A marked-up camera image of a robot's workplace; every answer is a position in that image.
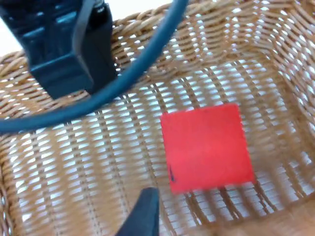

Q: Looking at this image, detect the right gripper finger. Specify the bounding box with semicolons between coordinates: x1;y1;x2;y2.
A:
114;186;161;236
0;0;95;100
73;0;117;96

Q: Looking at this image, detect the brown wicker basket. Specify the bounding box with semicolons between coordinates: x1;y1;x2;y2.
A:
0;0;315;236

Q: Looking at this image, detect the red cube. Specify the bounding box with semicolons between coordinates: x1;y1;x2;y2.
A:
159;103;256;195

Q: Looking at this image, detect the black cable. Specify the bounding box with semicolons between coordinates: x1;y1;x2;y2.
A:
0;0;190;135

